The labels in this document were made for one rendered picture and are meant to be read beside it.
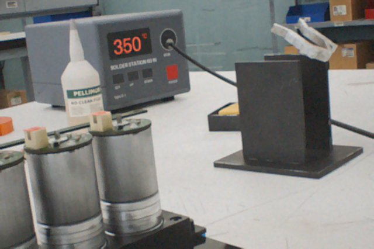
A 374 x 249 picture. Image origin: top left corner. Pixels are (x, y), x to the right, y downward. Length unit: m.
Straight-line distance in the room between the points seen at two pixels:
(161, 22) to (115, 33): 0.06
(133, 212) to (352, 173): 0.16
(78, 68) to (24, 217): 0.35
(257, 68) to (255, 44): 5.09
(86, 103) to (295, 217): 0.29
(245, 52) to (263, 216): 5.23
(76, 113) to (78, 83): 0.03
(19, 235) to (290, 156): 0.21
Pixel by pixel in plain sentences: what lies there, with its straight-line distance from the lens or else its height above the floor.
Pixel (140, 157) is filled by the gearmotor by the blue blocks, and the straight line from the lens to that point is 0.24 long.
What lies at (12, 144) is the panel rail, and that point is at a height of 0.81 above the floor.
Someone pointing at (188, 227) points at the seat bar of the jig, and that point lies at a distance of 0.26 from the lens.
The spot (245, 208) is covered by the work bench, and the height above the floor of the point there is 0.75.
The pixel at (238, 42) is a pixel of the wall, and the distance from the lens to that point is 5.56.
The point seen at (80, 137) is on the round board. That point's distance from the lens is 0.24.
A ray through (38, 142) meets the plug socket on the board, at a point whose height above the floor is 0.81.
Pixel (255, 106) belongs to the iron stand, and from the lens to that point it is 0.39.
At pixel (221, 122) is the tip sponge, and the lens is 0.50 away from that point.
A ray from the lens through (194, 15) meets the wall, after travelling 5.79.
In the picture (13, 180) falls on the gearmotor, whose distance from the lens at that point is 0.21.
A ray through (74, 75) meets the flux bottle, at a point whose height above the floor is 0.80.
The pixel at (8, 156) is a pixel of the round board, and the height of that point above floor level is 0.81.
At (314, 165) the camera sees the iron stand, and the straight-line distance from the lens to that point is 0.38.
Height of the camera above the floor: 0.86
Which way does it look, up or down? 12 degrees down
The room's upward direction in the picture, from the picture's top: 6 degrees counter-clockwise
